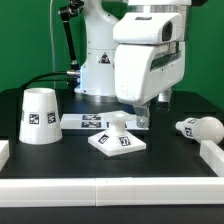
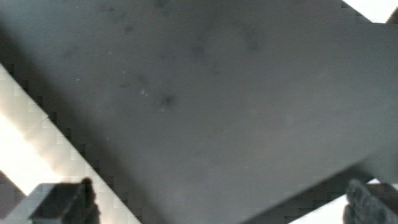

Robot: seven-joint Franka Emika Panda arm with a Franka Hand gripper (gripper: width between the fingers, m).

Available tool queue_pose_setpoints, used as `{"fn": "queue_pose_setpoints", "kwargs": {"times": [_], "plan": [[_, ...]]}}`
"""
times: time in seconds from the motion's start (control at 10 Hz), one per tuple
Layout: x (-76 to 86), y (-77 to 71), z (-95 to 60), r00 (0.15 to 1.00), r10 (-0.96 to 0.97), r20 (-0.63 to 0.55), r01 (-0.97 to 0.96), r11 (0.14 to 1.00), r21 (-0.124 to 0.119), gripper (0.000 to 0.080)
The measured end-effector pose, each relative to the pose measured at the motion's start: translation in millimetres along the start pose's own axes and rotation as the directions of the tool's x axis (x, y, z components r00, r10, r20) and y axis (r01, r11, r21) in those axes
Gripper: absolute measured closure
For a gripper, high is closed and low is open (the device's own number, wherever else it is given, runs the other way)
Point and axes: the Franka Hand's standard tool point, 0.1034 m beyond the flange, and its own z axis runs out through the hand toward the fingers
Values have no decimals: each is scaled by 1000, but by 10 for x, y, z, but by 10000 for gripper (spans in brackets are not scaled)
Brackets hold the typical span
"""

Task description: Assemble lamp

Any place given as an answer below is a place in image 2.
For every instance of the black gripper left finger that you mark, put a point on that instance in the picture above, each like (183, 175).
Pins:
(58, 204)

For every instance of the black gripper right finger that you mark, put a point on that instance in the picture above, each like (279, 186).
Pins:
(371, 207)

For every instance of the white front wall bar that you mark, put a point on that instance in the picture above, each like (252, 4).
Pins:
(39, 158)

